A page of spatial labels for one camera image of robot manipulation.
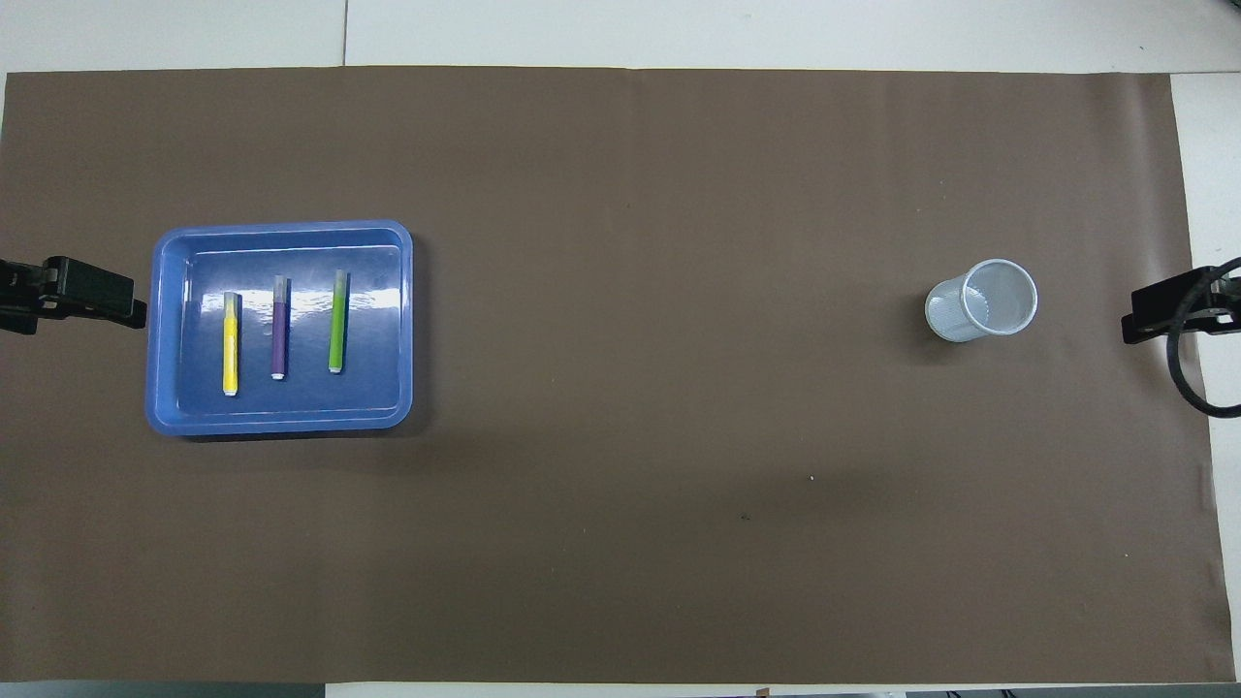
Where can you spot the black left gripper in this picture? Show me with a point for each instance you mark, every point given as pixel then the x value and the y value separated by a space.
pixel 19 296

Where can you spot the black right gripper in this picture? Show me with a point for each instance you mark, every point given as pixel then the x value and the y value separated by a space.
pixel 1226 320

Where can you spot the yellow marker pen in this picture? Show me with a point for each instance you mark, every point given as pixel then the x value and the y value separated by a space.
pixel 231 349

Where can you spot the purple marker pen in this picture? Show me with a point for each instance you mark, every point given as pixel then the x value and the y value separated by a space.
pixel 279 334

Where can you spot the green marker pen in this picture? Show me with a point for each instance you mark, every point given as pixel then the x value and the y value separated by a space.
pixel 336 330

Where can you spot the blue plastic tray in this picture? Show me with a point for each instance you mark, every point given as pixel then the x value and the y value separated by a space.
pixel 194 407

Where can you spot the translucent plastic cup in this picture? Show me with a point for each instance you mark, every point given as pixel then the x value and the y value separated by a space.
pixel 955 315

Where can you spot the brown table mat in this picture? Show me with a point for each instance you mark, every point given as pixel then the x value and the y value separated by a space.
pixel 620 485

